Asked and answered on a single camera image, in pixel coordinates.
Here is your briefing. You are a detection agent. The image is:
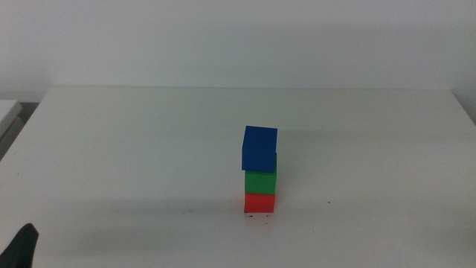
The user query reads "green cube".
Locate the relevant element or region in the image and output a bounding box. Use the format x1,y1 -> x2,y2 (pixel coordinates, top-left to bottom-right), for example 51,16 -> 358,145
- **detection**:
244,154 -> 278,196

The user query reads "red cube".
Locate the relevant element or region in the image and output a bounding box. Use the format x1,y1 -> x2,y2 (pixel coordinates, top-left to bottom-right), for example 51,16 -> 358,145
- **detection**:
243,192 -> 277,214

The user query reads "blue cube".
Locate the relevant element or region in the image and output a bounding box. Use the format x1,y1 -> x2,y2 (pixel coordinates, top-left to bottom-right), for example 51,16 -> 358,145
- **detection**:
241,125 -> 279,174

